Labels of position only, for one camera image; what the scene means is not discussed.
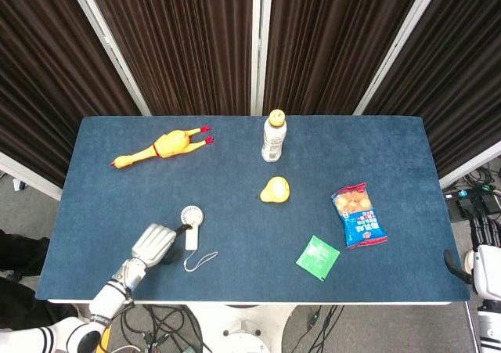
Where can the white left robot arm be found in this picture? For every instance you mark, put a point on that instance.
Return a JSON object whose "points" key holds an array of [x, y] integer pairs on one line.
{"points": [[109, 302]]}

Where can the yellow pear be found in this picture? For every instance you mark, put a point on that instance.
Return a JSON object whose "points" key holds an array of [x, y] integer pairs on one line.
{"points": [[276, 190]]}

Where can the white bottle yellow cap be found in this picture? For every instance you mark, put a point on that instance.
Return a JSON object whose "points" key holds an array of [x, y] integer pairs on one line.
{"points": [[272, 141]]}

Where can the blue table cloth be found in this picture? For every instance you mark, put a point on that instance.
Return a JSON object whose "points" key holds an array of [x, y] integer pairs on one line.
{"points": [[250, 231]]}

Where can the white handheld mini fan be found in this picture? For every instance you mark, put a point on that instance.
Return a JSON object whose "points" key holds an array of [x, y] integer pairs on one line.
{"points": [[192, 239]]}

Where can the yellow rubber chicken toy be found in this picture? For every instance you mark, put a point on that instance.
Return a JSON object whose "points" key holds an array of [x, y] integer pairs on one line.
{"points": [[172, 143]]}

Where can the black power adapter box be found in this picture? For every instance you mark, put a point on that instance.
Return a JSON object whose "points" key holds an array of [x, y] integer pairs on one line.
{"points": [[458, 208]]}

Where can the white table frame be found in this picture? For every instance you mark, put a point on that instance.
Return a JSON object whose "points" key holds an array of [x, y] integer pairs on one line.
{"points": [[235, 302]]}

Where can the green sachet packet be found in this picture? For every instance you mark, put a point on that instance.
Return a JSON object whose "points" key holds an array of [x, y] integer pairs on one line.
{"points": [[318, 257]]}

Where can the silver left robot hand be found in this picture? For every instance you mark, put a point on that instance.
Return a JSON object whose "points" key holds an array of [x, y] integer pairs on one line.
{"points": [[154, 243]]}

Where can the small white box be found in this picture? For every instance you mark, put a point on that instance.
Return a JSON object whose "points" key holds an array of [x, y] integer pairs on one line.
{"points": [[19, 184]]}

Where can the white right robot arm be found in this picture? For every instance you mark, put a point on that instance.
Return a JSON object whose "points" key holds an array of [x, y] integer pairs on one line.
{"points": [[489, 325]]}

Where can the blue red snack bag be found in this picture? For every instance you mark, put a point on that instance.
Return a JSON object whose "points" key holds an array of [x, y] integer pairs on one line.
{"points": [[360, 220]]}

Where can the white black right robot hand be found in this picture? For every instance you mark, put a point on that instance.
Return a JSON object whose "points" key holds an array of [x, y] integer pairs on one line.
{"points": [[487, 267]]}

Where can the black fabric object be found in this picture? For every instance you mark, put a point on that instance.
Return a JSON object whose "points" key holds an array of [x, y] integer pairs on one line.
{"points": [[23, 251]]}

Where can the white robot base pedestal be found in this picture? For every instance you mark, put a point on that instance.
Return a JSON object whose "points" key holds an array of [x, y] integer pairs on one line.
{"points": [[242, 329]]}

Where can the brown pleated partition panel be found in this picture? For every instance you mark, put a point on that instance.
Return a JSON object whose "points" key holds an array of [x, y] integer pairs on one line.
{"points": [[462, 75], [188, 36], [47, 75], [336, 36]]}

